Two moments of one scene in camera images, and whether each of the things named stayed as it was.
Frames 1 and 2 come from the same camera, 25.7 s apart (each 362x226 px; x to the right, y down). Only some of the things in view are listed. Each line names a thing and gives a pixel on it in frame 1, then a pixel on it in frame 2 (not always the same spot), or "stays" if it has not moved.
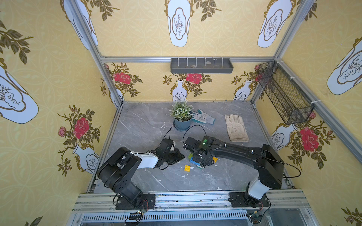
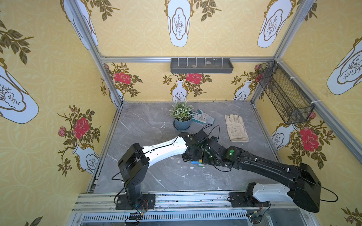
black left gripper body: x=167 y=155 -> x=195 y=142
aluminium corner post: x=76 y=6 stays
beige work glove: x=237 y=131 stays
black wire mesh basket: x=293 y=105 stays
